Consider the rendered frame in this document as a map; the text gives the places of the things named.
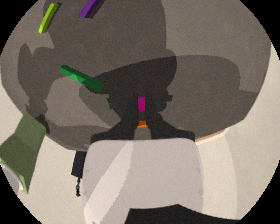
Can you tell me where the purple rod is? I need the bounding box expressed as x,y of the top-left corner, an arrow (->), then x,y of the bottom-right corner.
79,0 -> 101,18

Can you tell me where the orange rod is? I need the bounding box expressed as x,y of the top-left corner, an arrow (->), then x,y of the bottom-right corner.
137,121 -> 147,127

